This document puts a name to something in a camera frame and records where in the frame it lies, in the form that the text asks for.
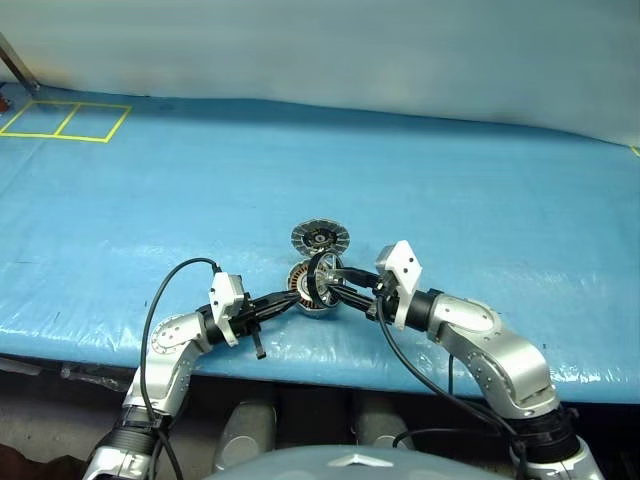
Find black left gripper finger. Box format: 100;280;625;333
258;299;302;324
253;290;304;313

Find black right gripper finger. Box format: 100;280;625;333
331;266;382;287
326;286;374;314

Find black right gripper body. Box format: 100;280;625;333
365;269;402;322

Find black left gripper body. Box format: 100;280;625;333
230;294;267;361

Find silver stator housing copper windings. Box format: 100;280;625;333
285;259;346;314

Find silver spoked rotor black rim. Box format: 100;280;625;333
305;252;346;309

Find silver motor rotor disc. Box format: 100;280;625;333
289;218;350;260

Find grey rounded shape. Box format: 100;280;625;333
214;399;279;474
355;399;416;449

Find silver robot torso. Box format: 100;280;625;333
204;444;521;480

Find white foam backdrop sheet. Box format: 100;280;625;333
0;0;640;149

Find yellow tape grid marking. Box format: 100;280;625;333
0;99;134;145

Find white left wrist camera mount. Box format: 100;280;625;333
208;272;246;347

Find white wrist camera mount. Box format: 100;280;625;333
374;240;424;330
208;272;246;347

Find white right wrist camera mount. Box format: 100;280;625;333
374;240;424;330

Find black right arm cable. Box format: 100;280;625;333
374;294;531;480

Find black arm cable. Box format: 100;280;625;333
374;294;531;480
139;257;224;480

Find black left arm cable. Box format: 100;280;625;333
139;257;224;480

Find metal bracket post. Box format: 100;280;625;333
0;32;41;92

